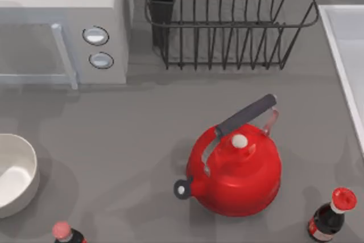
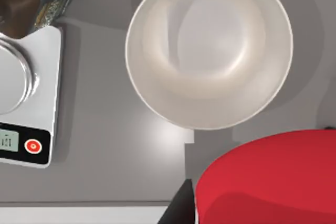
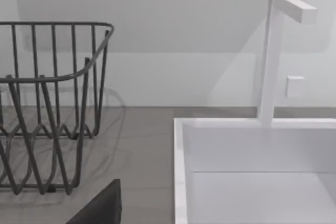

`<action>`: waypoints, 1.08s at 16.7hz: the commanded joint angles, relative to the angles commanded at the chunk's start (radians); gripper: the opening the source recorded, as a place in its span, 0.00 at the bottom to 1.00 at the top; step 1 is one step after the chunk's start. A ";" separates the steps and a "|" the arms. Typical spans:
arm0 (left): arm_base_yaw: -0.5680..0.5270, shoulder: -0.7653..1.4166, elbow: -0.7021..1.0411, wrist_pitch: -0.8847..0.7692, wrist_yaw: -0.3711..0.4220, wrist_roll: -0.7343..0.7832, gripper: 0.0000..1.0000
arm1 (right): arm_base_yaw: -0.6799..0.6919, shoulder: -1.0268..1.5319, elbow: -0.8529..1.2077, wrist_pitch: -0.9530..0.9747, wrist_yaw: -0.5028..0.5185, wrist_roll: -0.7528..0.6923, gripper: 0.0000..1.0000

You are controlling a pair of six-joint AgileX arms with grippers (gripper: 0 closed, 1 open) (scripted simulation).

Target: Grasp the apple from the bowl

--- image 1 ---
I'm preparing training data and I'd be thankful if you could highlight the microwave oven door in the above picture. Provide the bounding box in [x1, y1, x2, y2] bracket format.
[0, 7, 79, 90]

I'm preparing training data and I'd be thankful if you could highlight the microwave door handle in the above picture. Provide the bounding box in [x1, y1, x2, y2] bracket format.
[51, 23, 79, 90]

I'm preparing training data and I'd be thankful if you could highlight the red kettle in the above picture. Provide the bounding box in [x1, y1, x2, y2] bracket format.
[173, 93, 283, 217]

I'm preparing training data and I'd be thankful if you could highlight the dark wire dish rack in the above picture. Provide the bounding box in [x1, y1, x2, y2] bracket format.
[143, 0, 320, 71]

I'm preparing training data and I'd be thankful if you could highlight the smaller microwave knob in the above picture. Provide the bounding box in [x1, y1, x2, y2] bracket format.
[88, 51, 115, 70]

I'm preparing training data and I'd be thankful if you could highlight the white sink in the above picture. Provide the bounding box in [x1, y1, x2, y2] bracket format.
[317, 4, 364, 158]

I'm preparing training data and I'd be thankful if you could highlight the dark cola bottle red cap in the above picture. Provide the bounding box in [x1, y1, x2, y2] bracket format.
[51, 221, 88, 243]
[308, 187, 358, 243]

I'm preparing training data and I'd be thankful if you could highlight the larger microwave knob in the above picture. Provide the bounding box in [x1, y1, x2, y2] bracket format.
[81, 25, 110, 47]

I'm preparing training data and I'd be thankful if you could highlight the white bowl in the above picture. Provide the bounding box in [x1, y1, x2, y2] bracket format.
[0, 133, 40, 220]

